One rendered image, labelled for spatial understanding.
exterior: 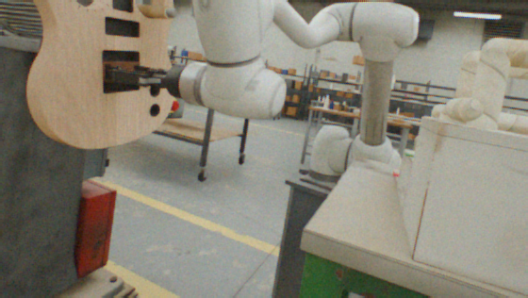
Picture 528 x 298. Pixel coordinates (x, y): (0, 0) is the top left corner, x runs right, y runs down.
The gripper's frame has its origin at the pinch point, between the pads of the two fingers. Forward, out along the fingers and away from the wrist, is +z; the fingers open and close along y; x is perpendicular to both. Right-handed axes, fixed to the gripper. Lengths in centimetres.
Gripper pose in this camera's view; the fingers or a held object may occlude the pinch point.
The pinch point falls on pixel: (123, 72)
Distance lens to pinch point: 78.6
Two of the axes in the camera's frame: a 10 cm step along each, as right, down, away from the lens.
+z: -9.3, -1.6, 3.3
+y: 3.5, -1.4, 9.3
